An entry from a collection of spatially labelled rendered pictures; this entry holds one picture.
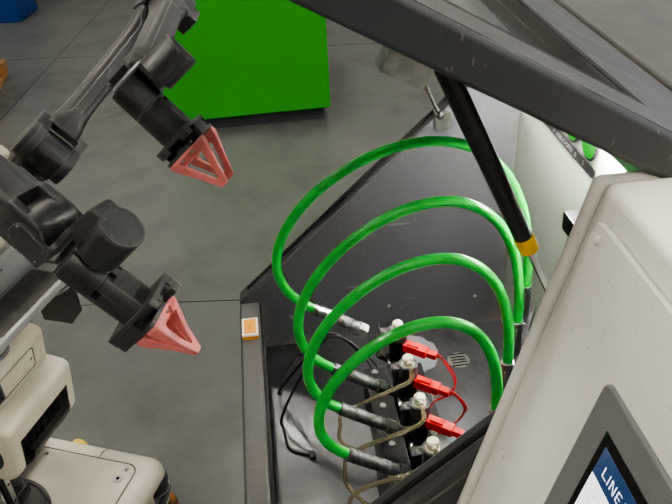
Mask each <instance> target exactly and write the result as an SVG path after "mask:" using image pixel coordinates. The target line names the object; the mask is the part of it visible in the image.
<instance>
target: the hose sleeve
mask: <svg viewBox="0 0 672 504"><path fill-rule="evenodd" d="M330 311H331V309H328V308H327V307H324V306H322V305H319V304H317V303H315V309H314V311H313V312H312V313H311V314H312V315H314V316H317V317H318V318H321V319H323V320H324V319H325V317H326V316H327V315H328V314H329V313H330ZM335 324H336V325H338V326H341V327H342V328H345V329H347V330H350V331H353V332H356V331H358V329H359V327H360V322H359V321H357V320H354V319H353V318H350V317H348V316H345V315H342V316H341V317H340V318H339V319H338V321H337V322H336V323H335Z"/></svg>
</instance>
